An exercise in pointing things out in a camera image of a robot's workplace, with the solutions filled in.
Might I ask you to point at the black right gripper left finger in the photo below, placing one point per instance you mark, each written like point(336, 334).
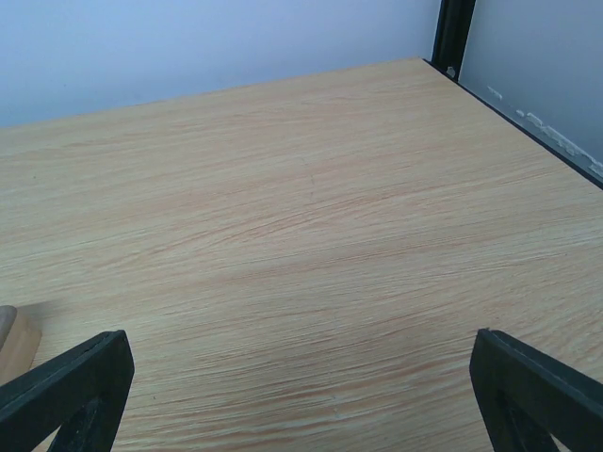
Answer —
point(79, 397)

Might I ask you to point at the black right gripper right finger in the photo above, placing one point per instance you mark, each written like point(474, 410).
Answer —
point(529, 401)

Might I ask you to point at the wooden chess board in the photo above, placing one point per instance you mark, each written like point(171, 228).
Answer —
point(19, 342)

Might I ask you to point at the black corner frame post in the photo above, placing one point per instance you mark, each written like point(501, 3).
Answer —
point(451, 34)

